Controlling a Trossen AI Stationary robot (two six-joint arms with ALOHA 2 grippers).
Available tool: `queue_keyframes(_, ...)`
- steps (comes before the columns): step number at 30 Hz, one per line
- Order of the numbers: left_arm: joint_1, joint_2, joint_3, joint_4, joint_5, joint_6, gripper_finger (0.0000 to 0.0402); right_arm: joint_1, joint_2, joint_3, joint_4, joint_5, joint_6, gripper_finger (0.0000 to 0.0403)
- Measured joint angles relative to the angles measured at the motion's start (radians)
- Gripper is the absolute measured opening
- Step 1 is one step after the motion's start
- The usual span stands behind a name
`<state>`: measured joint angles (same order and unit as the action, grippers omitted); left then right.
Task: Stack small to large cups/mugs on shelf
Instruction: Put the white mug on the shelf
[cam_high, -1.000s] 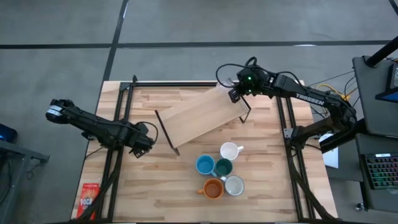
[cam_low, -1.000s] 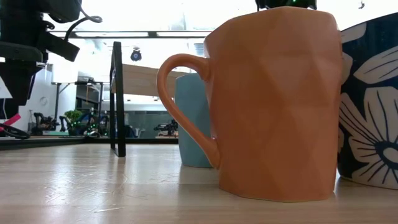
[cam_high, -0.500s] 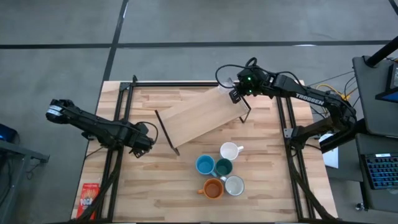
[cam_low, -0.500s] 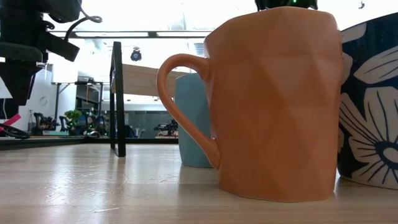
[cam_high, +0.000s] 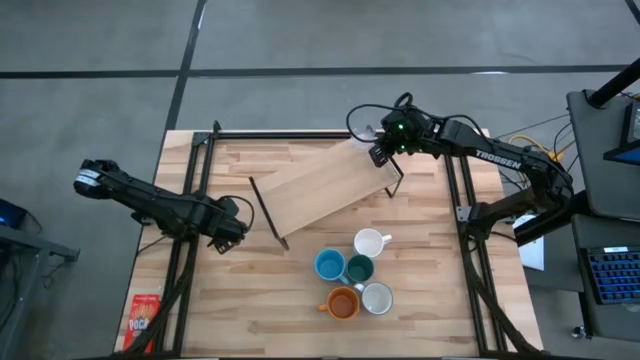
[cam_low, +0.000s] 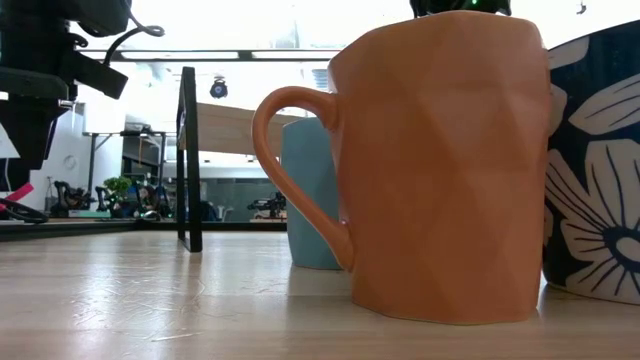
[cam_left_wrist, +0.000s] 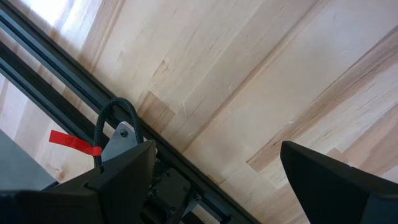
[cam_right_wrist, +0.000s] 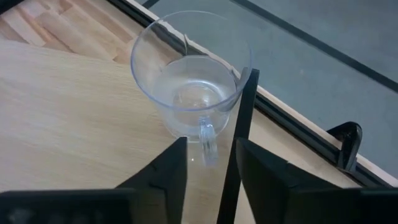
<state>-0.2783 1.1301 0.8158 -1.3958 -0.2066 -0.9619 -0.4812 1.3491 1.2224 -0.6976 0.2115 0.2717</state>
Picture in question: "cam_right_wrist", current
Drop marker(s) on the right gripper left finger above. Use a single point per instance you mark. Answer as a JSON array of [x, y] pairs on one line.
[[168, 180]]

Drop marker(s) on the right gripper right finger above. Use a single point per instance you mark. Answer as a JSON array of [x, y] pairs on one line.
[[267, 186]]

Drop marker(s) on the clear plastic mug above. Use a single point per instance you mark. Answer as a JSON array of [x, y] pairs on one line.
[[199, 99]]

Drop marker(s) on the wooden shelf with black legs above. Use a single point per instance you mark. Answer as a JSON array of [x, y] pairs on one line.
[[62, 124]]

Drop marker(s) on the black frame clamp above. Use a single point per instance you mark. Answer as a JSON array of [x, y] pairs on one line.
[[349, 146]]

